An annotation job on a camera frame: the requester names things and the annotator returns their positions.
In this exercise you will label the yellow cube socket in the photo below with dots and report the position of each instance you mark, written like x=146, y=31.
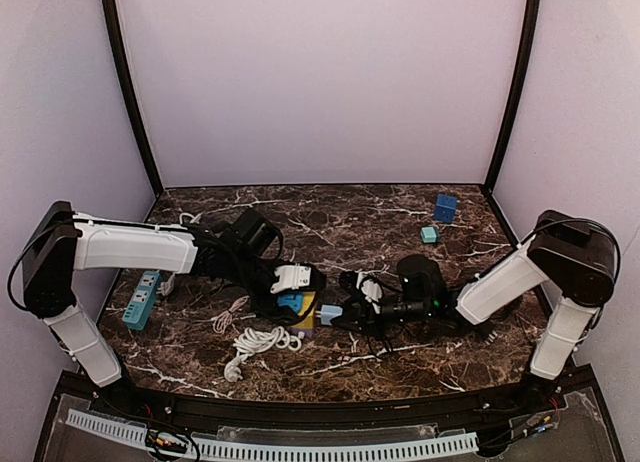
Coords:
x=309, y=307

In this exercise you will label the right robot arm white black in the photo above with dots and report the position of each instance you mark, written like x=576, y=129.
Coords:
x=581, y=257

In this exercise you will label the left black frame post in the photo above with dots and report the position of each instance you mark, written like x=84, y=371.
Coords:
x=128, y=92

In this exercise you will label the blue adapter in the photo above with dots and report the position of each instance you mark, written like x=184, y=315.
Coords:
x=293, y=301

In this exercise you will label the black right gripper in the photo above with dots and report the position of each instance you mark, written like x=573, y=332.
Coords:
x=361, y=312

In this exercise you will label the purple power strip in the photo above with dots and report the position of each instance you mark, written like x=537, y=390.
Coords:
x=303, y=331

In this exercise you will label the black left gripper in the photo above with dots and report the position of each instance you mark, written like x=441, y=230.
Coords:
x=279, y=302

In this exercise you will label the light blue charger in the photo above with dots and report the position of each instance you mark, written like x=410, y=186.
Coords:
x=329, y=312

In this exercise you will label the white slotted cable duct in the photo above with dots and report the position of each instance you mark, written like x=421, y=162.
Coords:
x=414, y=443

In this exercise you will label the teal small charger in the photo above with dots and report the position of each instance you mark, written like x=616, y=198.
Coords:
x=430, y=235

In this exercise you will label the teal power strip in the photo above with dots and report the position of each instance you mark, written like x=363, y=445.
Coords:
x=142, y=301

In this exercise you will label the black frame post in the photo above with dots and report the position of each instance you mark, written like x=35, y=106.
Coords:
x=128, y=92
x=523, y=55

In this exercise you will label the right black frame post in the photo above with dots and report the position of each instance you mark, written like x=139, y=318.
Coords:
x=523, y=55

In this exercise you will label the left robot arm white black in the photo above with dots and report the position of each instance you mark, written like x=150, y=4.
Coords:
x=66, y=241

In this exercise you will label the dark blue cube socket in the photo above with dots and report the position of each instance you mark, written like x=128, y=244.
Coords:
x=445, y=208

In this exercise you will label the black plug adapter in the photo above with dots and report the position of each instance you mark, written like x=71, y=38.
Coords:
x=486, y=332

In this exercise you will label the black front aluminium rail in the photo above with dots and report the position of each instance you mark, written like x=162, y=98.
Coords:
x=484, y=409

